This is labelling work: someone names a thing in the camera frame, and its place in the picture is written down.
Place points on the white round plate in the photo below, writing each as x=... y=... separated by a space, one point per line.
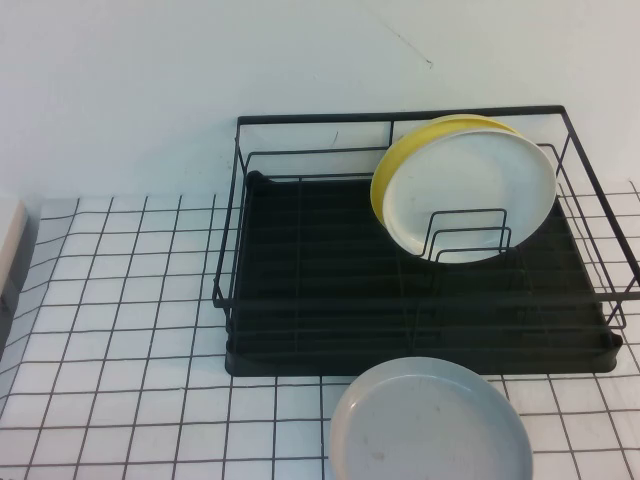
x=465 y=175

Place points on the yellow round plate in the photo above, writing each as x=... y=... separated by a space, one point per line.
x=395 y=165

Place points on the grey-blue round plate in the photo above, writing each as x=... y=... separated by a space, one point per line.
x=425 y=430

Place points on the black plastic drip tray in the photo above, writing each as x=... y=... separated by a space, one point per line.
x=325 y=235

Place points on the white black-grid tablecloth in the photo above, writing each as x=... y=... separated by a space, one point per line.
x=125 y=300

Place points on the beige and grey box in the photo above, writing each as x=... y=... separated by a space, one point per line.
x=12 y=240

